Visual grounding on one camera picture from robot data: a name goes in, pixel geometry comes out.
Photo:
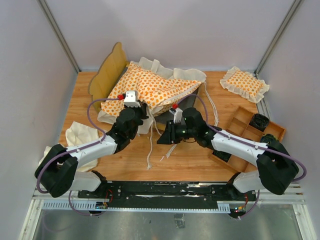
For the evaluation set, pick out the duck print small pillow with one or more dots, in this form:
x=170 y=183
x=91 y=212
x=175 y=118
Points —
x=244 y=84

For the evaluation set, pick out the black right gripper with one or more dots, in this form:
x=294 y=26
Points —
x=169 y=136

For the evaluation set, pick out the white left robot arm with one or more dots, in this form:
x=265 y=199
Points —
x=58 y=172

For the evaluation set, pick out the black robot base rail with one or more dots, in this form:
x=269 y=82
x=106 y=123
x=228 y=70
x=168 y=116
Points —
x=167 y=197

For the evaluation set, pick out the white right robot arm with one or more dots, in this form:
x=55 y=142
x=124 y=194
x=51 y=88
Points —
x=275 y=168

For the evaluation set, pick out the wooden compartment organizer box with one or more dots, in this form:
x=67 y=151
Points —
x=239 y=126

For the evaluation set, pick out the dark rolled sock upper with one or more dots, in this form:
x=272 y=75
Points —
x=259 y=122

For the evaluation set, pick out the duck print bed cover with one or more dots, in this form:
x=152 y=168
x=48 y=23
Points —
x=150 y=92

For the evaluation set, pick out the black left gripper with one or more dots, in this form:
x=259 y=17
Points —
x=142 y=109

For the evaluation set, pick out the wooden pet bed frame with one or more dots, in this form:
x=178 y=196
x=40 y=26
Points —
x=115 y=80

